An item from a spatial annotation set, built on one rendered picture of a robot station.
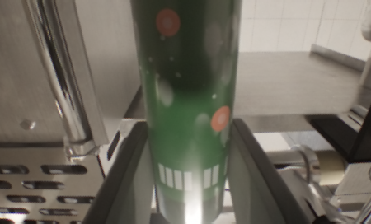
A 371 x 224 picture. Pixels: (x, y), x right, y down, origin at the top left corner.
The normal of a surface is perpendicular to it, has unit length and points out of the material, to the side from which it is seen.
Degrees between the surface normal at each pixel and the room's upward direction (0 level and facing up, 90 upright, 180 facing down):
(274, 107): 180
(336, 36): 90
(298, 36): 90
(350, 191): 90
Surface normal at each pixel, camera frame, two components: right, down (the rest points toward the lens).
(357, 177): 0.00, 0.48
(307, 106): -0.03, -0.88
